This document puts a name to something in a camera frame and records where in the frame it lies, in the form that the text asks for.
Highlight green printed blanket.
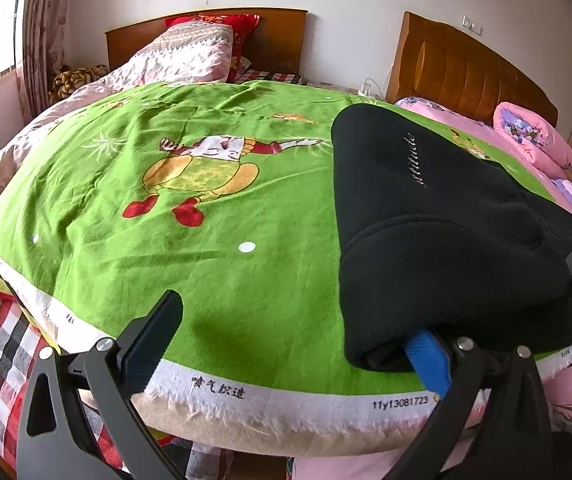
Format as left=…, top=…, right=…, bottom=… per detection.
left=0, top=80, right=572, bottom=456

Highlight plain wooden headboard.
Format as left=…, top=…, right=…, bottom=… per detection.
left=104, top=8, right=308, bottom=83

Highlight red floral pillow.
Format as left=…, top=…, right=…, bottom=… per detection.
left=165, top=14, right=263, bottom=83

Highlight tiger plush toy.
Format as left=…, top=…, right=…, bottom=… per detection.
left=47, top=63, right=109, bottom=106

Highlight pale pink floral quilt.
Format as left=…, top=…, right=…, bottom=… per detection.
left=0, top=25, right=237, bottom=341

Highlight pink folded quilt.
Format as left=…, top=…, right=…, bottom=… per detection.
left=493, top=101, right=572, bottom=178

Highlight pink floral curtain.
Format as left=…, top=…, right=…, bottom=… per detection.
left=16, top=0, right=74, bottom=123

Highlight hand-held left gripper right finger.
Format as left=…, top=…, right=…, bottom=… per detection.
left=391, top=330, right=554, bottom=480

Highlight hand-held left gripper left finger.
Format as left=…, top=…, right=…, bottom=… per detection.
left=16, top=289, right=187, bottom=480

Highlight nightstand with floral cloth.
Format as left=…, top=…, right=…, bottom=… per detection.
left=306, top=79, right=389, bottom=102

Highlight black pants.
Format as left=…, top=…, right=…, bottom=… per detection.
left=331, top=104, right=572, bottom=373

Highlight right wooden headboard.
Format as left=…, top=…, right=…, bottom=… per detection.
left=385, top=11, right=559, bottom=127

